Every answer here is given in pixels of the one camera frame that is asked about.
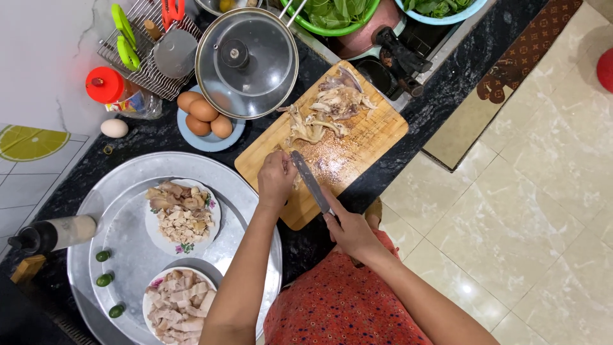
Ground metal bowl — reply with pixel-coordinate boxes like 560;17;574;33
195;0;263;18

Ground brown patterned floor mat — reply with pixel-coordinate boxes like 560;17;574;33
421;0;584;173

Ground blue basin of leafy greens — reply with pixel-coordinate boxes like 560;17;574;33
394;0;489;27

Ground pink pan with black handle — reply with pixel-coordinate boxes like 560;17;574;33
334;4;435;76

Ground plain white plate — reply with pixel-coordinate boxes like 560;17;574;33
142;266;219;345

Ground plastic bottle with red cap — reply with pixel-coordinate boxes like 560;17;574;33
85;66;163;120

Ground metal spatula with wooden handle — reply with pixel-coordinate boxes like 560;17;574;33
143;19;199;80

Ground black appliance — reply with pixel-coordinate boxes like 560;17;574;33
0;272;99;345

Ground red handled scissors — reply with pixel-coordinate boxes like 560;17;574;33
161;0;186;32

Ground large round metal tray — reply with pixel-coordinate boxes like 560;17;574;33
66;151;284;345

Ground green basin of leafy greens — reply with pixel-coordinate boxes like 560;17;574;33
280;0;382;38

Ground wooden block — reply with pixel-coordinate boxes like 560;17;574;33
10;254;47;285

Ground brown egg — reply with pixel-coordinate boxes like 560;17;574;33
177;90;206;114
185;113;212;138
210;113;234;140
188;99;220;123

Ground light blue plate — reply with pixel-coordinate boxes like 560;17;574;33
176;85;247;153

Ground sliced pork heap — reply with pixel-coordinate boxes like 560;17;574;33
145;269;217;345

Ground steel pot with glass lid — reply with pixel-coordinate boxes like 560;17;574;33
194;0;309;120

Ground steel kitchen knife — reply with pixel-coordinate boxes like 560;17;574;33
290;150;336;217

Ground metal wire dish rack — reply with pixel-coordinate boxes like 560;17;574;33
97;0;205;102

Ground red round object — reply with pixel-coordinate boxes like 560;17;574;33
596;47;613;95

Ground green plastic tongs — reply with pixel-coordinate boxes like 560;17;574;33
110;3;142;73

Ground floral white plate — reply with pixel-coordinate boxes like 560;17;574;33
145;178;223;257

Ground black capped pepper bottle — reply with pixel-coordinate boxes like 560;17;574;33
7;214;99;255

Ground person's left hand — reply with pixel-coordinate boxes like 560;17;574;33
257;150;299;211

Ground large boiled chicken carcass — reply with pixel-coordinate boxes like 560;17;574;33
309;65;379;122

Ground wooden cutting board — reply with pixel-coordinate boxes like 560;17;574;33
234;60;410;232

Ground person's right hand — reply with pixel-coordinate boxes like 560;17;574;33
319;184;385;264

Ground black pan handle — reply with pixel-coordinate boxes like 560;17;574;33
379;47;425;99

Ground white egg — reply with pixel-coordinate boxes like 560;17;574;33
100;118;129;139

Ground red floral shirt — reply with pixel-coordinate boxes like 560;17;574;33
263;229;435;345

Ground gas stove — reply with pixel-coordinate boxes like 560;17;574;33
268;0;485;114

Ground pale boiled chicken bone piece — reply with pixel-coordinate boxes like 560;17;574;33
277;104;351;148

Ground chopped chicken heap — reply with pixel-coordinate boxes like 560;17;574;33
146;180;215;244

